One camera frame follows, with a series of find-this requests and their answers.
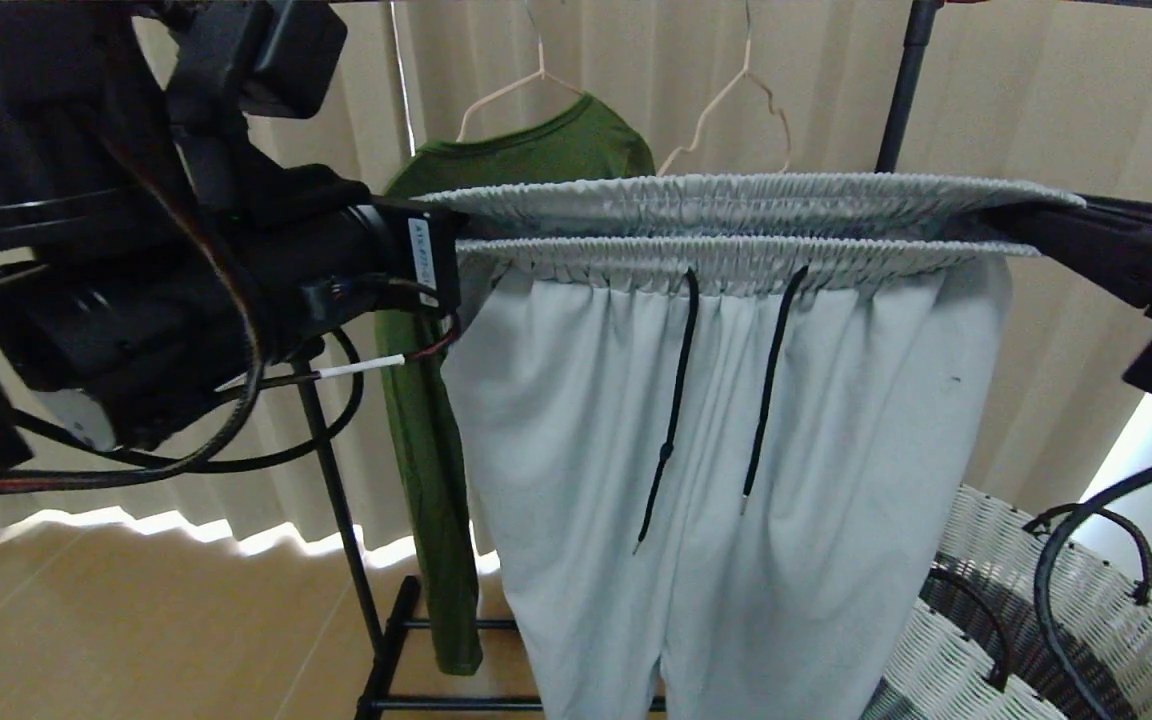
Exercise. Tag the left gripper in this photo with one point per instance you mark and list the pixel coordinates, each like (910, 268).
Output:
(356, 260)

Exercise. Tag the pink clothes hanger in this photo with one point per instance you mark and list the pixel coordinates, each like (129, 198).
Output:
(706, 118)
(496, 105)

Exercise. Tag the green long-sleeved shirt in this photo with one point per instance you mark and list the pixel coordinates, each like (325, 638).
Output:
(556, 140)

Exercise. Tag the pale grey garment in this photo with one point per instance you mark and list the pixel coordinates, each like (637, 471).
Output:
(836, 400)

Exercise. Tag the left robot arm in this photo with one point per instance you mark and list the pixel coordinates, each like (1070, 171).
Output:
(86, 320)

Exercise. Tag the white laundry basket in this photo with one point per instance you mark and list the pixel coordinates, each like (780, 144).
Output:
(1116, 600)

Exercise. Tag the black clothes rack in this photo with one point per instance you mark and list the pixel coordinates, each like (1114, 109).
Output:
(901, 90)

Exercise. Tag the beige curtain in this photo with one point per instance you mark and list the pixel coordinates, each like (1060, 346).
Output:
(1086, 100)

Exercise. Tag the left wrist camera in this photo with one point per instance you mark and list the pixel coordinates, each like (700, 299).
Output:
(286, 50)

